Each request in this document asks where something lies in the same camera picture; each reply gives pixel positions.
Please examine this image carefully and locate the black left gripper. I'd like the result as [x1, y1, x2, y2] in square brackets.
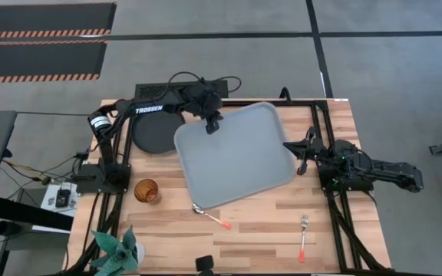
[196, 90, 224, 136]

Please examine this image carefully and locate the black table-level camera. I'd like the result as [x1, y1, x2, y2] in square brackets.
[195, 255, 216, 276]

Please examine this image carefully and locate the white paper sheet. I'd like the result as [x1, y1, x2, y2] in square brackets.
[39, 182, 79, 212]

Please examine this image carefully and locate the black round plate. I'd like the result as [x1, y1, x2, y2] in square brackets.
[130, 110, 186, 155]

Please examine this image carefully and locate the green plant in white pot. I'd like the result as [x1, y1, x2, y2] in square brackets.
[89, 225, 147, 276]

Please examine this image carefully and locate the black aluminium table frame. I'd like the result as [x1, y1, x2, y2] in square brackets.
[65, 98, 394, 276]

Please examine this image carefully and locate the black desk crossbar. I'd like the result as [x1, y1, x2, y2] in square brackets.
[0, 194, 74, 232]

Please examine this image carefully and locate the metal fork orange handle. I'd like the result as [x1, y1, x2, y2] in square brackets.
[298, 214, 310, 264]

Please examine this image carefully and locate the small black electronic device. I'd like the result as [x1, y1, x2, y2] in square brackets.
[54, 188, 72, 209]

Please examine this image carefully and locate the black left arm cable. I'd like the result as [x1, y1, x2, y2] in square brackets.
[166, 71, 242, 95]

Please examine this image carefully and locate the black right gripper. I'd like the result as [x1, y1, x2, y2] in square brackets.
[282, 126, 328, 176]

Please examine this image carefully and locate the black floor tape strip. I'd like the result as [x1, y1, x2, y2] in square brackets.
[305, 0, 335, 99]

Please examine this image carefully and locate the grey plastic tray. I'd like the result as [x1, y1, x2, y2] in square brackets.
[173, 101, 297, 211]

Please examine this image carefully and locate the amber faceted glass cup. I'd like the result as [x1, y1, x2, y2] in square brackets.
[134, 178, 161, 205]

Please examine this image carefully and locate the black perforated vent box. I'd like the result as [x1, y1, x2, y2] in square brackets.
[134, 79, 229, 100]

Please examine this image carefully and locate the metal spoon orange handle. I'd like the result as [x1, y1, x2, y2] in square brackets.
[191, 203, 233, 231]

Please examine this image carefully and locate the black mat hazard stripe edge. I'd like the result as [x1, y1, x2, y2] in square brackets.
[0, 2, 117, 40]
[0, 39, 108, 84]

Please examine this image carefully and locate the yellow cable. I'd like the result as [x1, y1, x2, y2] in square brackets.
[1, 159, 40, 180]

